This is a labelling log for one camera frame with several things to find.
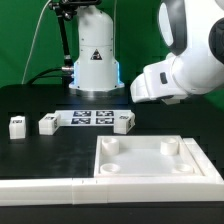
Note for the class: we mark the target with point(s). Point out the white square tabletop part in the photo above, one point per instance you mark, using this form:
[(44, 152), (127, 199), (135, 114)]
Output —
[(144, 156)]

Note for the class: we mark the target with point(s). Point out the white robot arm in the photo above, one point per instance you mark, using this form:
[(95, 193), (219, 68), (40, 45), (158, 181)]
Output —
[(193, 30)]

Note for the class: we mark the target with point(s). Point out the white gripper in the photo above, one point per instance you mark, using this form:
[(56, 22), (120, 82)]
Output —
[(157, 82)]

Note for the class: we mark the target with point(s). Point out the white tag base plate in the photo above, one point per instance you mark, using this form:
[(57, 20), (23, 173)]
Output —
[(90, 117)]

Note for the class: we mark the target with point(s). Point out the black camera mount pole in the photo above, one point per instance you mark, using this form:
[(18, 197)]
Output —
[(65, 10)]

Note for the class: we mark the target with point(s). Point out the white L-shaped fence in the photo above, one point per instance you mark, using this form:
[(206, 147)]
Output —
[(208, 187)]

